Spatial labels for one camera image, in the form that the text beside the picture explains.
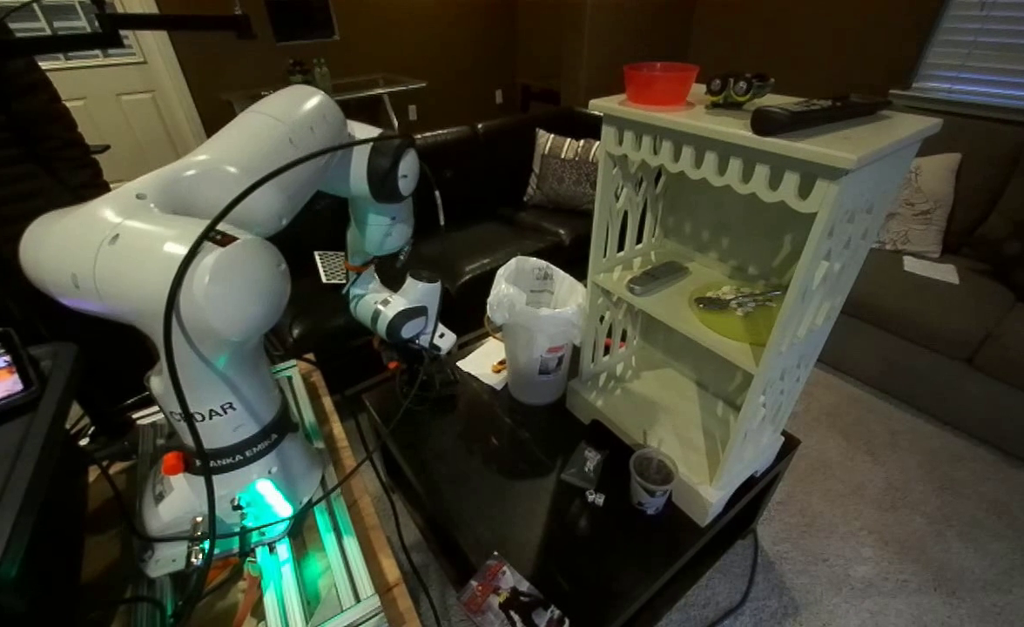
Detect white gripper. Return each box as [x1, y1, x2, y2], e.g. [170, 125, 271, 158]
[343, 270, 456, 355]

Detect grey remote control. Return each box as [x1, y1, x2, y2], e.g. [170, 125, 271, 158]
[628, 262, 691, 298]

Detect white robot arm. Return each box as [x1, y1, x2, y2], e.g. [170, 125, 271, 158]
[18, 83, 456, 578]

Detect yellow plate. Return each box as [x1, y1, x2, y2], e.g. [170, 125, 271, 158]
[693, 284, 782, 353]

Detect black remote on shelf top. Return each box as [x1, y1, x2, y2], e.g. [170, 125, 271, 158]
[750, 103, 880, 136]

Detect paper card on table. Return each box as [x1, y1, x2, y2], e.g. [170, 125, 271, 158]
[461, 337, 508, 389]

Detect black leather sofa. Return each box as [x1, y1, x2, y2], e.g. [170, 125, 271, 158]
[263, 105, 603, 398]

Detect white lined trash bin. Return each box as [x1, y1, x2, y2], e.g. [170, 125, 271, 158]
[489, 255, 585, 406]

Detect black coffee table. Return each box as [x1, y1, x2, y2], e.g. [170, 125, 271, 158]
[363, 360, 797, 627]

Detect patterned throw pillow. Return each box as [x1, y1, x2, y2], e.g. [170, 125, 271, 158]
[521, 129, 599, 211]

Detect crumpled wrapper on table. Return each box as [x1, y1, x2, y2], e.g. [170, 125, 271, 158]
[559, 444, 607, 506]

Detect magazine on table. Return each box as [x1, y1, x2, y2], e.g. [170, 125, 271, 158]
[461, 554, 572, 627]

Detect red plastic bowl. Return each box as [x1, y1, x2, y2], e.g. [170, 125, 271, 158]
[623, 63, 700, 108]

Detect white lattice shelf unit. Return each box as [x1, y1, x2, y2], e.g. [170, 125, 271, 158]
[569, 96, 941, 522]

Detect spoon with food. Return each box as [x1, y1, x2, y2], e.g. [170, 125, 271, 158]
[693, 288, 780, 319]

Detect small dark object pair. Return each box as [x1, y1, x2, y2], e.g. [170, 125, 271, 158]
[706, 74, 772, 108]

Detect paper on couch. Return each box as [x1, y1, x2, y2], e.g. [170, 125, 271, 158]
[901, 255, 962, 286]

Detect light throw pillow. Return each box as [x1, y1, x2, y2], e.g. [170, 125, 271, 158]
[879, 153, 962, 259]

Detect grey fabric couch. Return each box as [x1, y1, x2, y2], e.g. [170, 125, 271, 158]
[823, 114, 1024, 465]

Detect window blinds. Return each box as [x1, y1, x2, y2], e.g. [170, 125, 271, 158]
[912, 0, 1024, 112]

